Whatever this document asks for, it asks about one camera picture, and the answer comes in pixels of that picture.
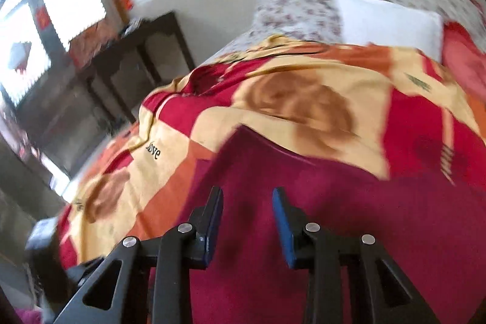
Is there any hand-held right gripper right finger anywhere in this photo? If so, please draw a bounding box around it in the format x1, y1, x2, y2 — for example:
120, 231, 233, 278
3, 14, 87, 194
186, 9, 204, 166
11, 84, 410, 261
272, 186, 441, 324

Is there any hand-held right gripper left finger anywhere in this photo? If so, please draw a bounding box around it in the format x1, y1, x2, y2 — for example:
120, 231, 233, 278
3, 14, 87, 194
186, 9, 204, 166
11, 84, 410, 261
53, 186, 224, 324

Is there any maroon shirt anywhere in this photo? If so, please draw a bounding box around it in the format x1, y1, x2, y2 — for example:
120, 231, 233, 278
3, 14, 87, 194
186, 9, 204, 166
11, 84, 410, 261
148, 124, 486, 324

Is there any printed orange red blanket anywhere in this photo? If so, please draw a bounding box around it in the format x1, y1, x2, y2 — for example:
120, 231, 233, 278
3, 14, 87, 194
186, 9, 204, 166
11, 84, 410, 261
57, 35, 486, 268

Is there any dark wooden table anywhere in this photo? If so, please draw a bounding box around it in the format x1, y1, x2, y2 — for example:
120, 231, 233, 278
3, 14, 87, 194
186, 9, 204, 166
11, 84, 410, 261
87, 11, 196, 123

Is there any red printed box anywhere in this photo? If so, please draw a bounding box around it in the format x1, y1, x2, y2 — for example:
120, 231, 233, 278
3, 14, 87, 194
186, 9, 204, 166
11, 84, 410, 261
68, 20, 122, 67

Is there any white pillow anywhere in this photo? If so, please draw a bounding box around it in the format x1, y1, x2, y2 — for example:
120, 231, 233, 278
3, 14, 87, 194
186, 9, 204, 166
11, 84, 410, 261
336, 0, 445, 63

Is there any red patterned cloth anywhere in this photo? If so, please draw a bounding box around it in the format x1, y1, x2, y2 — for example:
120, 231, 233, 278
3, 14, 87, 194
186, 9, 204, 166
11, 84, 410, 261
440, 20, 486, 101

